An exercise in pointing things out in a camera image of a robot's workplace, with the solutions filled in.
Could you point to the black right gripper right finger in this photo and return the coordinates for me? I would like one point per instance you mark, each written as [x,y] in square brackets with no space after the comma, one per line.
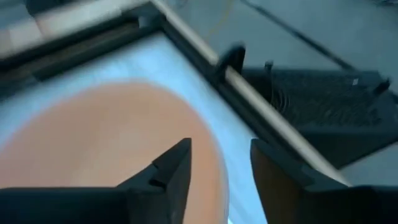
[311,202]

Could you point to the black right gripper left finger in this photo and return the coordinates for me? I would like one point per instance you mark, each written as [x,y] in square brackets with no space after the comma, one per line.
[149,199]

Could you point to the black perforated box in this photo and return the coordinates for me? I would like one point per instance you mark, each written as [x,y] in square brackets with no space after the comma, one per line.
[326,102]

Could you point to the black table clamp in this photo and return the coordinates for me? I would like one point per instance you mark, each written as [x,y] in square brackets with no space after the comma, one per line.
[233,57]

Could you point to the black aluminium table frame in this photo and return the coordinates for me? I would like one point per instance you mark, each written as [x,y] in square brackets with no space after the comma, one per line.
[62,59]

